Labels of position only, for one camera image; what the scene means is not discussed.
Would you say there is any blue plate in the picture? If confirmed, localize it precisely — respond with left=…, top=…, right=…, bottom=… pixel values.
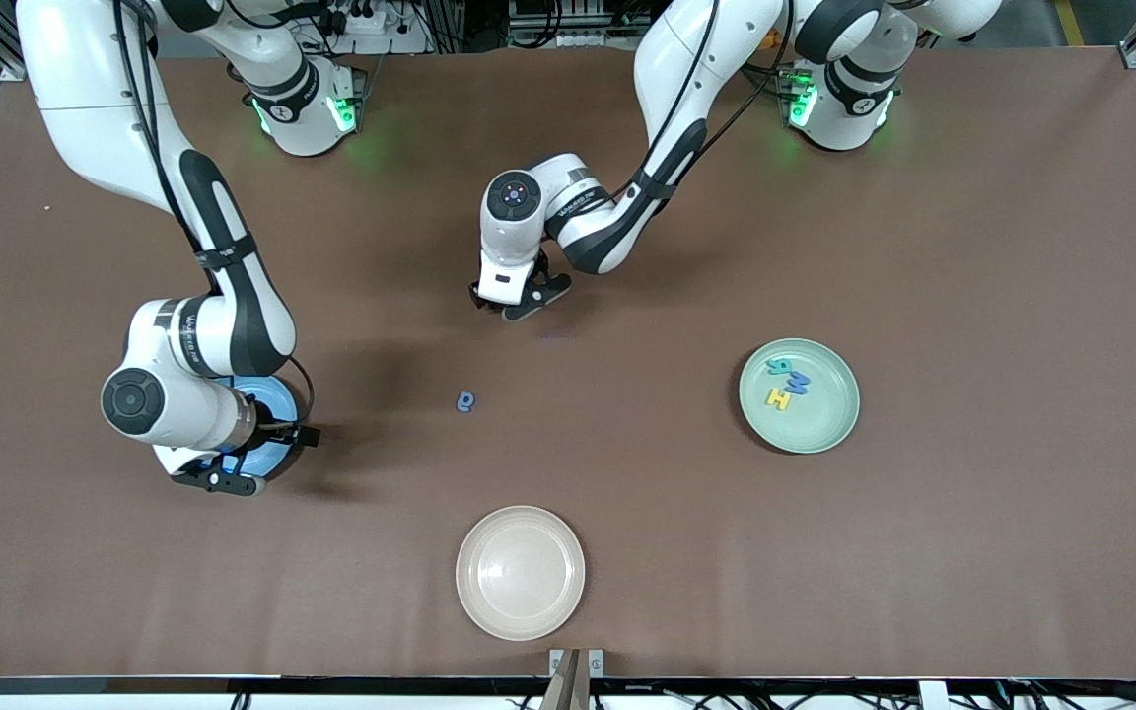
left=216, top=373, right=301, bottom=484

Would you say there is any black equipment rack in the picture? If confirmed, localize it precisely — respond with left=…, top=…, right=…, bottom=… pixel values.
left=507, top=0, right=655, bottom=52

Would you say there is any beige plate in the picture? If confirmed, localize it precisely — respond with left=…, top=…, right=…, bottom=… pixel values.
left=455, top=505, right=587, bottom=643

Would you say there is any white power strip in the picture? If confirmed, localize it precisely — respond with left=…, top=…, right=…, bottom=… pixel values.
left=317, top=0, right=390, bottom=37

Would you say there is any green plate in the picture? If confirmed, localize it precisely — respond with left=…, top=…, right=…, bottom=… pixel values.
left=738, top=337, right=862, bottom=456

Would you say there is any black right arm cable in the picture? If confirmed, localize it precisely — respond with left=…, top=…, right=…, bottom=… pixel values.
left=112, top=0, right=317, bottom=427

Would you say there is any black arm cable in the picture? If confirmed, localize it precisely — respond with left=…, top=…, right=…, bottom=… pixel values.
left=112, top=0, right=317, bottom=427
left=617, top=0, right=796, bottom=203

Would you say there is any black white table edge rail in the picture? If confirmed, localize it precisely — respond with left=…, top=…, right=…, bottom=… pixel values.
left=0, top=674, right=1136, bottom=710

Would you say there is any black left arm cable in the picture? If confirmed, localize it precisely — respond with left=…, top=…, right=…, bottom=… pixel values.
left=617, top=0, right=796, bottom=203

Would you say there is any metal table edge bracket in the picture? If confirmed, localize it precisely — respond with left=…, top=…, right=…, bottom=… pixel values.
left=548, top=648, right=605, bottom=710

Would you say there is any black cable bundle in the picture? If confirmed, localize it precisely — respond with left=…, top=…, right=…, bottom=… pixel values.
left=1007, top=663, right=1136, bottom=710

